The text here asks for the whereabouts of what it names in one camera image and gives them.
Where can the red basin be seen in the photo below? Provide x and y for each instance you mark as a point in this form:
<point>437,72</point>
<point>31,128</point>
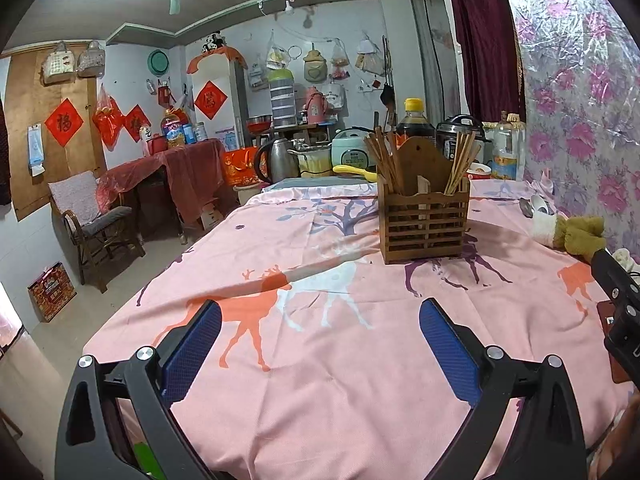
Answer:
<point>259,124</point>

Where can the wooden armchair with cushion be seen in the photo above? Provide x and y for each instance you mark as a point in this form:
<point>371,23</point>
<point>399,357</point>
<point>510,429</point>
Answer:
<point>95,220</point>

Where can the tiered food container green lid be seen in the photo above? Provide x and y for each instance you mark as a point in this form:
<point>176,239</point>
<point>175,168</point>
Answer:
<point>282,100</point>

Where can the white tote bag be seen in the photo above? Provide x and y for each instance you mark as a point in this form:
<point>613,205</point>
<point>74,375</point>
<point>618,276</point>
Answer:
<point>335,97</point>

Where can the yellow cooking oil bottle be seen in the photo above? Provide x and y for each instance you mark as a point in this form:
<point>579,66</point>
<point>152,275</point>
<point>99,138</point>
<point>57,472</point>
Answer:
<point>173,130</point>

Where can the white refrigerator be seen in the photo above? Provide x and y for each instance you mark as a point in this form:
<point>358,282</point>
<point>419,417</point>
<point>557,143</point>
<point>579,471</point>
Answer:
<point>237,110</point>

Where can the clear plastic handbag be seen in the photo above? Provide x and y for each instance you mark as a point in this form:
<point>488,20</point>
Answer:
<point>91,60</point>

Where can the orange cloth cover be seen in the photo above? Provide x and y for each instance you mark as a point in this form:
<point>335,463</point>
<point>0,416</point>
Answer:
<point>215,55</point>

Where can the metal spoon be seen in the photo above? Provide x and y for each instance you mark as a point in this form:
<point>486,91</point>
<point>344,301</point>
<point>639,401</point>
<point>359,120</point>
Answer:
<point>525,207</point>

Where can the clear oil bottle yellow label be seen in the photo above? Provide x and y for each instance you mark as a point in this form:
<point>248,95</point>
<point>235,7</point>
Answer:
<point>507,155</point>

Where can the green plastic basin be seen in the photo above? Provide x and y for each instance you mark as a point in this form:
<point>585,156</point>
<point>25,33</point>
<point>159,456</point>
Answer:
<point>158,63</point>

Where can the yellow rice scoop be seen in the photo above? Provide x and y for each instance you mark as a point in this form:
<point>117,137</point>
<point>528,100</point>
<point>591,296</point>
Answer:
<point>355,171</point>

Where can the floral plastic wall sheet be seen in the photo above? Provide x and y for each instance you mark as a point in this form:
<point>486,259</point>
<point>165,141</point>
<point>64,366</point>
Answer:
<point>580,110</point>

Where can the red patterned gift box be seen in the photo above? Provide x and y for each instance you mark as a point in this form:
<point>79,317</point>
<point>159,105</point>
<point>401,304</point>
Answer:
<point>51,291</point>

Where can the olive green towel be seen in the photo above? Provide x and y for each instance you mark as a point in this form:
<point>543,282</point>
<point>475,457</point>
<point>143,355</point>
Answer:
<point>580,235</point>

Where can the blue white hanging calendar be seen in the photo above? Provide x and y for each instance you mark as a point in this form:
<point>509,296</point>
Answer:
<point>36,149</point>

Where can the red hanging bag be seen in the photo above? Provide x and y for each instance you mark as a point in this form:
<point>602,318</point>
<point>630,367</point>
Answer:
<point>165,92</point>

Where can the dark red curtain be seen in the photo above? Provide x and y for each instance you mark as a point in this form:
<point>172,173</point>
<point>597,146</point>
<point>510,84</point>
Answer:
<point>485,40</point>

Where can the light green rice cooker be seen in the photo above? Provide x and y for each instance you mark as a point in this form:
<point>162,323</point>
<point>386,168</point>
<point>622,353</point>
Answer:
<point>352,150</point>

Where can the grey blue cloth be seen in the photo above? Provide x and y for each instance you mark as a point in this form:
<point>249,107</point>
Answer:
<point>310,183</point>

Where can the plastic bag with yellow contents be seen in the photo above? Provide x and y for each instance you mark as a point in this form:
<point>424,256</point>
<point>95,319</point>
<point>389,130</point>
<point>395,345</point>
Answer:
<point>278,55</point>

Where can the side table with red cloth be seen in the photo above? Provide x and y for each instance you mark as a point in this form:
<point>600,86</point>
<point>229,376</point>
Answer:
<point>185,175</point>

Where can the brown leather wallet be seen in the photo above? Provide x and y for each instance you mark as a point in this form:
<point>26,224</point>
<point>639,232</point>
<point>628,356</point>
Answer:
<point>607,317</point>

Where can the pink thermos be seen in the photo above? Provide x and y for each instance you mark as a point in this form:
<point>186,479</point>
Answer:
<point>315,105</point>

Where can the orange red plastic bag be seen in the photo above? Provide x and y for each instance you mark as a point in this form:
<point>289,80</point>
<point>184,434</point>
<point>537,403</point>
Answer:
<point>240,167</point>

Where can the pink deer-print tablecloth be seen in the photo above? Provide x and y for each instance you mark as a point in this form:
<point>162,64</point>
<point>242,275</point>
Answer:
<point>350,335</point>

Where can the wooden slatted chopstick holder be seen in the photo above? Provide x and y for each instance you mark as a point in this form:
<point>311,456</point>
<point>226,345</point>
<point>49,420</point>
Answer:
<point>425,225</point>

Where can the dark soy sauce bottle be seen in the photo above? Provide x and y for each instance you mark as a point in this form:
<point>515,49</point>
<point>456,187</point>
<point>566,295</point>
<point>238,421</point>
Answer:
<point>415,127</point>

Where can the panda plush toy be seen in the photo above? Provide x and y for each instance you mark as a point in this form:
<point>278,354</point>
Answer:
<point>212,44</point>

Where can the brown wooden door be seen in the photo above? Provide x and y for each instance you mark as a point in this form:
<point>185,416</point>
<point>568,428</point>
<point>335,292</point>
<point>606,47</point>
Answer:
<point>65,175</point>

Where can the black hanging pouch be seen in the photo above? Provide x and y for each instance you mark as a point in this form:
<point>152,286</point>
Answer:
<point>387,95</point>

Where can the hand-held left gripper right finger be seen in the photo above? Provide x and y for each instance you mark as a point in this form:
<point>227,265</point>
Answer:
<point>447,347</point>

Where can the cream yellow pot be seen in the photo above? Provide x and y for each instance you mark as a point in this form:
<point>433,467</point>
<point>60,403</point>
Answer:
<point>316,162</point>

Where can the red white bowl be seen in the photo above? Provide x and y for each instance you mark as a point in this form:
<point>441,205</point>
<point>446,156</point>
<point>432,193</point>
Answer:
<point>481,171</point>

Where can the beige hanging pocket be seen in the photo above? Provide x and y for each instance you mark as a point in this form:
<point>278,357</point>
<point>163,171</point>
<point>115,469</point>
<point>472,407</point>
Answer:
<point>315,67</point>

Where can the steel electric kettle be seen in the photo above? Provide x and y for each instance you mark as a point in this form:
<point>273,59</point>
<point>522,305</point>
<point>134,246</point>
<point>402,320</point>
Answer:
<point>277,162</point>

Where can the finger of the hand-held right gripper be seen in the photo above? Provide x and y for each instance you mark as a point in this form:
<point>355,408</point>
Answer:
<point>615,275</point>

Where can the black silver pressure cooker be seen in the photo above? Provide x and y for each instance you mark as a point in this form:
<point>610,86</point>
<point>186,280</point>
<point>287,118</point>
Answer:
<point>457,135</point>

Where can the bunch of wooden chopsticks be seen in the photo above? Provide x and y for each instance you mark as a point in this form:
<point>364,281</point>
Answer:
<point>382,160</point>

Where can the green plastic bag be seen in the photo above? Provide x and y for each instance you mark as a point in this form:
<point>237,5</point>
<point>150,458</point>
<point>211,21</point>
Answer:
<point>149,460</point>

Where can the hanging beige plastic bag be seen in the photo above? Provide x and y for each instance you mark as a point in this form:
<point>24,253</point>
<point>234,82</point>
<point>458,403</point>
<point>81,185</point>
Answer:
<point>370,57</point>

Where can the small red diamond paper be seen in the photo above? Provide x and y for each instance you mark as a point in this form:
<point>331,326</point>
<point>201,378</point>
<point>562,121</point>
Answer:
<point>137,123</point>

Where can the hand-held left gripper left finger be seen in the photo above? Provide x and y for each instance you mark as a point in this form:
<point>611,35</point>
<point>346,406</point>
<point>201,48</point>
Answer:
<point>192,345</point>

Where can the plastic bag with red contents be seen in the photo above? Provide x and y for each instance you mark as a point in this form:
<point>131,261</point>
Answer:
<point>340,62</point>

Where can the red diamond paper on refrigerator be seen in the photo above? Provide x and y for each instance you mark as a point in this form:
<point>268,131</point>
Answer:
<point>211,100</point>

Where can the large red diamond paper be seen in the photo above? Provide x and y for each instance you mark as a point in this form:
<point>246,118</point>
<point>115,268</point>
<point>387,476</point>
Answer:
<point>64,122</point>

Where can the white fluffy towel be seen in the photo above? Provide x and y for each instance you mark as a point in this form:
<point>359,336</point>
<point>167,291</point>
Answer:
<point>544,227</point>

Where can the cream knitted cloth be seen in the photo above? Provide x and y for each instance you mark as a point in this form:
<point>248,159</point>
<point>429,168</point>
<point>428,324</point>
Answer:
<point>627,260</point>

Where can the white woven handbag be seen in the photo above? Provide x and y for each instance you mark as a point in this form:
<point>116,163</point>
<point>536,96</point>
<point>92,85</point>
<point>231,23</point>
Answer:
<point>57,65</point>

